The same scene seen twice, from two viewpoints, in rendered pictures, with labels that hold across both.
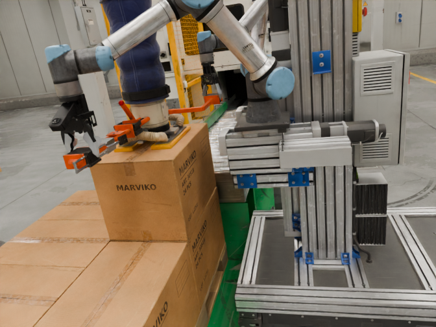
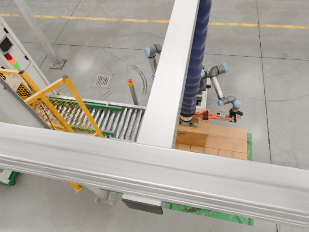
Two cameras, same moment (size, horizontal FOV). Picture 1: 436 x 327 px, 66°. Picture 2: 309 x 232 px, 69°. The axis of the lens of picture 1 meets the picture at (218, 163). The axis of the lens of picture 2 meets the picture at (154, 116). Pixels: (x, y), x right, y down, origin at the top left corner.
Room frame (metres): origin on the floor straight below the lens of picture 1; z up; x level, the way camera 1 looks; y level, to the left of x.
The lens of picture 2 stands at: (2.01, 1.90, 3.61)
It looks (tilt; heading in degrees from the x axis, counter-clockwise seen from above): 57 degrees down; 273
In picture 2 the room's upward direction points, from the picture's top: 9 degrees counter-clockwise
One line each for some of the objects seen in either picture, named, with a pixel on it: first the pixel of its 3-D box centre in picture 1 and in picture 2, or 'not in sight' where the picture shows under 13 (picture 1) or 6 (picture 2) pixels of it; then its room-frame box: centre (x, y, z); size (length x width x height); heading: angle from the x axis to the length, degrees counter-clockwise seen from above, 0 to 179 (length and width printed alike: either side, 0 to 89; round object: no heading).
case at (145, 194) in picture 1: (162, 176); (186, 125); (1.67, 0.30, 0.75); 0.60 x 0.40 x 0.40; 165
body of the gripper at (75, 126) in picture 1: (76, 113); (233, 112); (1.12, 0.44, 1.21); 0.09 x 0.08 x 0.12; 166
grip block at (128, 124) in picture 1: (128, 128); (205, 115); (1.44, 0.36, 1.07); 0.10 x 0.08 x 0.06; 76
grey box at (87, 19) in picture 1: (89, 26); not in sight; (2.99, 0.87, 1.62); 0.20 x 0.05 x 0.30; 164
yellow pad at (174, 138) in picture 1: (172, 133); not in sight; (1.66, 0.21, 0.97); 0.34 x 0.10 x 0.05; 166
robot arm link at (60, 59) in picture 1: (62, 63); (236, 104); (1.11, 0.44, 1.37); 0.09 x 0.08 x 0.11; 104
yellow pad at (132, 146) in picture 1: (137, 136); (185, 124); (1.70, 0.39, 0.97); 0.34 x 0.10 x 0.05; 166
